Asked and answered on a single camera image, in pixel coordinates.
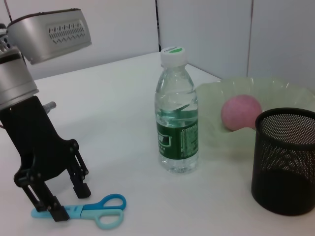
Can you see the green label water bottle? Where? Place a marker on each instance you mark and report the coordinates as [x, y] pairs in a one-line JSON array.
[[177, 142]]

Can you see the blue scissors with cover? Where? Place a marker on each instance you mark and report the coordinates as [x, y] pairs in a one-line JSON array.
[[76, 212]]

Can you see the green glass fruit plate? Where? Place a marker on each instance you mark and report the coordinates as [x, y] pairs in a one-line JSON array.
[[278, 93]]

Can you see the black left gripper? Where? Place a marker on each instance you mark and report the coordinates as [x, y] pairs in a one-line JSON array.
[[37, 137]]

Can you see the pink peach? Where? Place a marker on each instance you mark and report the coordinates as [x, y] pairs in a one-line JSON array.
[[241, 113]]

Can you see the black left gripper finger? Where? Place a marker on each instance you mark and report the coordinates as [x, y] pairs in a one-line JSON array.
[[59, 214]]

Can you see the black mesh pen holder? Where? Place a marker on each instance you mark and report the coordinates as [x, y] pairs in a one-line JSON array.
[[278, 191]]

